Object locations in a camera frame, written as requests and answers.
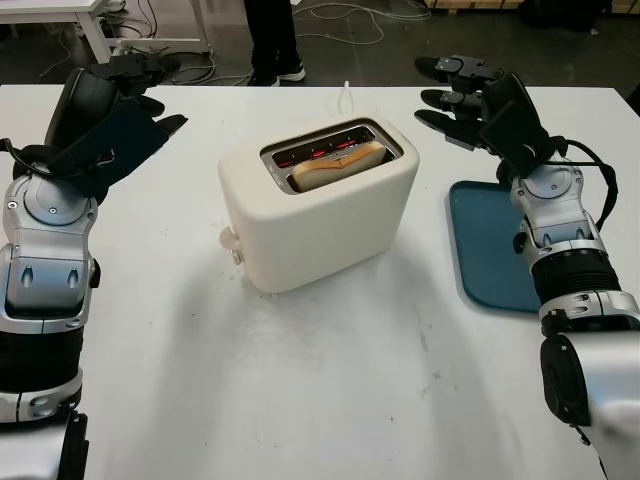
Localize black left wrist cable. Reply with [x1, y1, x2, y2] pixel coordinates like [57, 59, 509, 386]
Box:
[0, 138, 51, 176]

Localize tangled floor cable bundle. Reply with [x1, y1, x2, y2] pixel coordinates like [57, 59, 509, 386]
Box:
[39, 0, 256, 86]

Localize stacked wooden crates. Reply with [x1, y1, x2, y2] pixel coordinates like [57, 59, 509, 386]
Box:
[427, 0, 526, 10]

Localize white desk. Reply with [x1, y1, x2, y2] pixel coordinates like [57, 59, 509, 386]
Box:
[0, 0, 216, 71]

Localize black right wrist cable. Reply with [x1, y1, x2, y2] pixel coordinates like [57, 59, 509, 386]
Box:
[549, 137, 621, 234]

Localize standing person black trousers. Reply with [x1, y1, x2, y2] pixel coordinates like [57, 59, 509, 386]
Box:
[243, 0, 307, 87]

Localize white floor cable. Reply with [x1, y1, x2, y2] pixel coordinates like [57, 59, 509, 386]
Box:
[292, 0, 431, 46]

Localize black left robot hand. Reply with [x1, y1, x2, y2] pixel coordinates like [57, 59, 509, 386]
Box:
[49, 52, 190, 201]

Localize white toaster power cord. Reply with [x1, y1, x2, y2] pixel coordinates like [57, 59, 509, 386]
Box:
[337, 79, 356, 115]

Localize white bread toast slice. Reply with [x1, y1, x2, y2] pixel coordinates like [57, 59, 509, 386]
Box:
[291, 140, 389, 193]

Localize blue plastic tray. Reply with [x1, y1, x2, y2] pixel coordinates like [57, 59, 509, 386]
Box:
[448, 179, 544, 315]

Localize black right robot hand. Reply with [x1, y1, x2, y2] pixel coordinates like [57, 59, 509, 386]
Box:
[413, 54, 556, 176]

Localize cream white toaster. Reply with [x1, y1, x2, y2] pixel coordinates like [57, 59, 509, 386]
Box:
[217, 113, 421, 294]

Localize seated person dark trousers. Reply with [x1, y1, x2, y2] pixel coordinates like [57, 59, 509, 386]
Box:
[519, 0, 640, 36]

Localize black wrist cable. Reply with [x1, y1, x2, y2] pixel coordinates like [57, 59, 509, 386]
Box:
[0, 138, 51, 176]
[549, 137, 621, 234]

